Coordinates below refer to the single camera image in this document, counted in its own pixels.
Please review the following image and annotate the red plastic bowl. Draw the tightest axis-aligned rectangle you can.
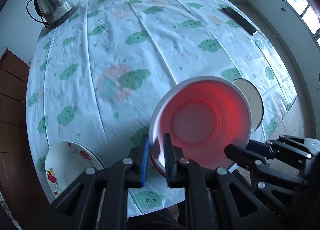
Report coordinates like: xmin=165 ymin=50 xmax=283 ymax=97
xmin=149 ymin=76 xmax=252 ymax=175

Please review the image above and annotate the red flower scalloped plate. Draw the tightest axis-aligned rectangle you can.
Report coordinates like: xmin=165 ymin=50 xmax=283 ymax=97
xmin=44 ymin=140 xmax=105 ymax=197

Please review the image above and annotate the cloud print tablecloth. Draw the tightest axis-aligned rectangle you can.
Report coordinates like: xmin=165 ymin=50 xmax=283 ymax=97
xmin=26 ymin=0 xmax=297 ymax=201

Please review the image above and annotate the brown wooden sideboard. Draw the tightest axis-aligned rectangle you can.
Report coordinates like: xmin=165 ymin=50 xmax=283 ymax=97
xmin=1 ymin=49 xmax=49 ymax=229

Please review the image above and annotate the black remote control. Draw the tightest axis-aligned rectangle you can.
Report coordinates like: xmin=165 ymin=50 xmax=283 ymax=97
xmin=223 ymin=7 xmax=258 ymax=36

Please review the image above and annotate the window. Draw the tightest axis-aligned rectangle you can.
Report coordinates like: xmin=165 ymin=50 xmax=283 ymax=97
xmin=283 ymin=0 xmax=320 ymax=48

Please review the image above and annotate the stainless electric kettle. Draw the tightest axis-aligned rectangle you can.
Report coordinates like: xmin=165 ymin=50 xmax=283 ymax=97
xmin=26 ymin=0 xmax=76 ymax=29

